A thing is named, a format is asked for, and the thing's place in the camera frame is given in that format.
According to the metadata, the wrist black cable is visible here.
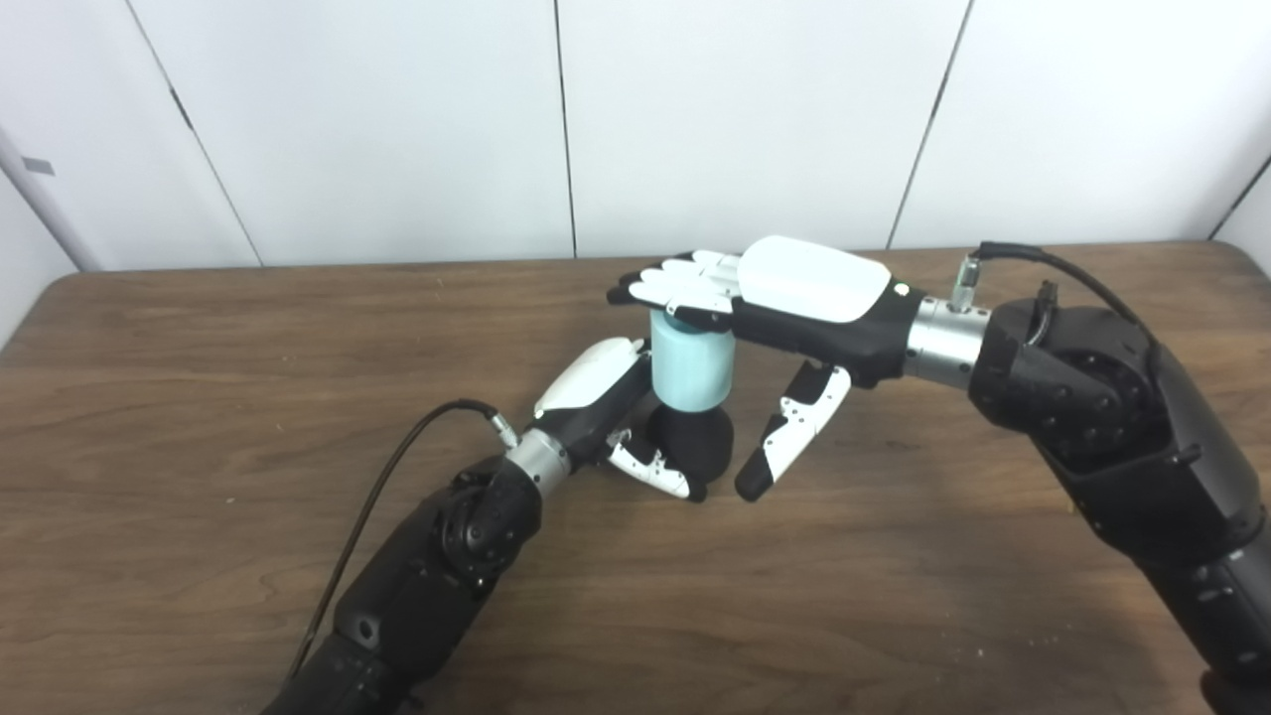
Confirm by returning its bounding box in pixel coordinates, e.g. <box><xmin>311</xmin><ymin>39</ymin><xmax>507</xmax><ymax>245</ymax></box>
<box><xmin>951</xmin><ymin>241</ymin><xmax>1158</xmax><ymax>349</ymax></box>
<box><xmin>288</xmin><ymin>399</ymin><xmax>522</xmax><ymax>676</ymax></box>

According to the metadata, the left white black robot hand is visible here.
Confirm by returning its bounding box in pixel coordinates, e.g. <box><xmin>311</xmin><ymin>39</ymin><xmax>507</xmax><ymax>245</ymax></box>
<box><xmin>533</xmin><ymin>336</ymin><xmax>708</xmax><ymax>502</ymax></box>

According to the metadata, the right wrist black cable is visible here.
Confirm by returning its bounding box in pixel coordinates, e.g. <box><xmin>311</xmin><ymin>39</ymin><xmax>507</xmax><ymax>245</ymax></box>
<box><xmin>951</xmin><ymin>241</ymin><xmax>1158</xmax><ymax>349</ymax></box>

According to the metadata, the light blue plastic cup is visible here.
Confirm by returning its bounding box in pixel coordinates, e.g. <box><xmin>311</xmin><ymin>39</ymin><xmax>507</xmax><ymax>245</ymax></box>
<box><xmin>650</xmin><ymin>308</ymin><xmax>736</xmax><ymax>413</ymax></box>

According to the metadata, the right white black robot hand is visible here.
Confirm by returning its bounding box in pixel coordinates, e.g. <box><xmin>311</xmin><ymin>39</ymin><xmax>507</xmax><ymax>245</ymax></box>
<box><xmin>608</xmin><ymin>235</ymin><xmax>924</xmax><ymax>502</ymax></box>

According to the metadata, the black nozzle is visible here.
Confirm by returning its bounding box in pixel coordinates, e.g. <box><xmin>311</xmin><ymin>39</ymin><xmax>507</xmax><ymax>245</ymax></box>
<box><xmin>645</xmin><ymin>402</ymin><xmax>736</xmax><ymax>488</ymax></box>

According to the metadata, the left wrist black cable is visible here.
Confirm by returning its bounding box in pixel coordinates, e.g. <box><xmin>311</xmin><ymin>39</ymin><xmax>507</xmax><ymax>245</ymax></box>
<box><xmin>288</xmin><ymin>399</ymin><xmax>522</xmax><ymax>676</ymax></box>

